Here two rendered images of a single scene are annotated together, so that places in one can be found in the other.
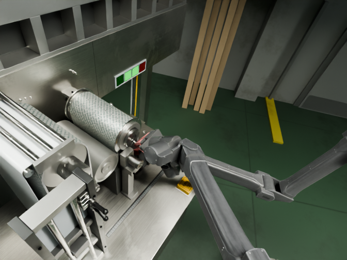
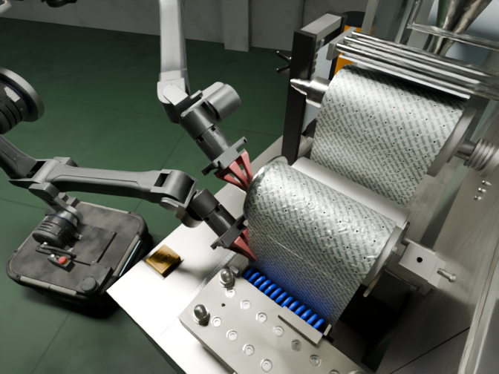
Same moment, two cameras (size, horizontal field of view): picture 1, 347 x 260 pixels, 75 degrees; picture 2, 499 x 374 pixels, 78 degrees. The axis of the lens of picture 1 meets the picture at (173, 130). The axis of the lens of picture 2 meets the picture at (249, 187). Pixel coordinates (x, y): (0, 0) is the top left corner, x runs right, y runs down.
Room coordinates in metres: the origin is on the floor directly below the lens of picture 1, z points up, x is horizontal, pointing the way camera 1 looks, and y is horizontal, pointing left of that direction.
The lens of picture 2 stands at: (0.95, 0.22, 1.72)
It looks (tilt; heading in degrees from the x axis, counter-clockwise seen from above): 49 degrees down; 194
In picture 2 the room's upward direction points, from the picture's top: straight up
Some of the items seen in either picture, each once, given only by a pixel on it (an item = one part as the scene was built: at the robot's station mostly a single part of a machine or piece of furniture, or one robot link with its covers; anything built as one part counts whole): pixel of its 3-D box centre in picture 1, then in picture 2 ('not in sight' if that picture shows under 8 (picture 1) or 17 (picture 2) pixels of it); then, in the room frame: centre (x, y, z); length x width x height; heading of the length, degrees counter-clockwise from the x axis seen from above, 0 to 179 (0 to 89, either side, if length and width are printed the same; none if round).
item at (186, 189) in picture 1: (186, 185); (163, 260); (0.59, -0.12, 0.91); 0.07 x 0.07 x 0.02; 65
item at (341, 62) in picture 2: not in sight; (350, 47); (-2.42, 0.47, 0.28); 0.37 x 0.36 x 0.57; 89
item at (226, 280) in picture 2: not in sight; (226, 276); (0.66, 0.10, 1.05); 0.04 x 0.04 x 0.04
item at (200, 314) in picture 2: not in sight; (200, 312); (0.75, 0.07, 1.05); 0.04 x 0.04 x 0.04
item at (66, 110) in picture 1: (80, 104); (386, 258); (0.65, 0.39, 1.25); 0.15 x 0.01 x 0.15; 155
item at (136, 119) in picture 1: (128, 135); (266, 188); (0.54, 0.16, 1.25); 0.15 x 0.01 x 0.15; 156
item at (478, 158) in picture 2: not in sight; (474, 152); (0.44, 0.53, 1.34); 0.07 x 0.07 x 0.07; 65
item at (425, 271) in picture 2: (71, 93); (421, 264); (0.67, 0.43, 1.28); 0.06 x 0.05 x 0.02; 65
